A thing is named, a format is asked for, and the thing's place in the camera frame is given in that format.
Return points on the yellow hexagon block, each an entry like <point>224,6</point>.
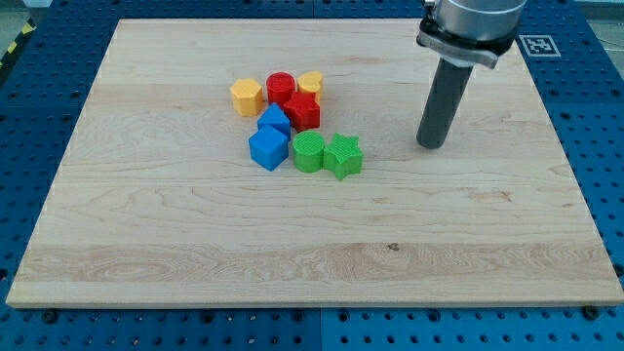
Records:
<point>247,97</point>

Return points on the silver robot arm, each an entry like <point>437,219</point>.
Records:
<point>470,32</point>

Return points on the red star block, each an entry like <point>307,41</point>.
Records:
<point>303,111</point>

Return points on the blue triangle block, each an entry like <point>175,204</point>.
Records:
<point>275,117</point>

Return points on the yellow heart block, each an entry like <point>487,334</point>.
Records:
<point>311,82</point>

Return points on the blue cube block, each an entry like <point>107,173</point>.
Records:
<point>269,147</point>

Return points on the green star block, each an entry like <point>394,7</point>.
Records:
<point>343,156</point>

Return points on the light wooden board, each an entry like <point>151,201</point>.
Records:
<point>158,204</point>

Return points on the red cylinder block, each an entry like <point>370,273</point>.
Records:
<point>280,86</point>

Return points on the green cylinder block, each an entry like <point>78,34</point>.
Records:
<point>308,148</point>

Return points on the white fiducial marker tag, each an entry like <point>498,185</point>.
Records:
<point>539,46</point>

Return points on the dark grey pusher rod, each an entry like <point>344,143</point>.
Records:
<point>445,95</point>

